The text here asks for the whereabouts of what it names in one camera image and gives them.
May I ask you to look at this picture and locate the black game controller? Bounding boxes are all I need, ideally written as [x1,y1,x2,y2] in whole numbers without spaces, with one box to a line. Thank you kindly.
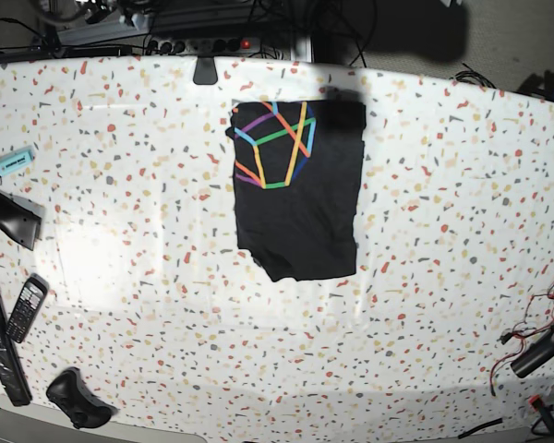
[46,367,116,429]

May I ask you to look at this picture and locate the black power strip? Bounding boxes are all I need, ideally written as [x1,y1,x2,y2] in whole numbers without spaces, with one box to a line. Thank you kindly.
[145,37,261,56]

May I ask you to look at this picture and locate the red handled tool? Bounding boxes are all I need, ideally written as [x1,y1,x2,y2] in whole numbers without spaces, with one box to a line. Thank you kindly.
[529,395,554,438]

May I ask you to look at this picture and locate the black cable strip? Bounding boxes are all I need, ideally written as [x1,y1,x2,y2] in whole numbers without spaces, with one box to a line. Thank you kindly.
[457,418,503,439]

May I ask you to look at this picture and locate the black cylinder tool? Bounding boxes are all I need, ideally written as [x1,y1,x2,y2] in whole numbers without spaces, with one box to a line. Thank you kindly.
[511,326,554,378]

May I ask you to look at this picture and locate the black T-shirt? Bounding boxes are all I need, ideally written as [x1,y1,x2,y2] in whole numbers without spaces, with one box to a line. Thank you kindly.
[226,100,367,281]

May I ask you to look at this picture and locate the long black bar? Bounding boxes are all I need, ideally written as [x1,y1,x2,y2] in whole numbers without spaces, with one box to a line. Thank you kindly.
[0,296,32,407]

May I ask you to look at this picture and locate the red and black wires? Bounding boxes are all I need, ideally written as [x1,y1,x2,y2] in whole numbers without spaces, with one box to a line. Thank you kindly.
[488,262,554,398]

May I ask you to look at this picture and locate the black handheld scanner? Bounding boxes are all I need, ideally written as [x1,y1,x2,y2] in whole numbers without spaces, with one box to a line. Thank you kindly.
[0,190,46,250]

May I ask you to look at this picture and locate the teal highlighter marker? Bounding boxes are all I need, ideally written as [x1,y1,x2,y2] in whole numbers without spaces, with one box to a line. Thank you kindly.
[0,147,34,178]

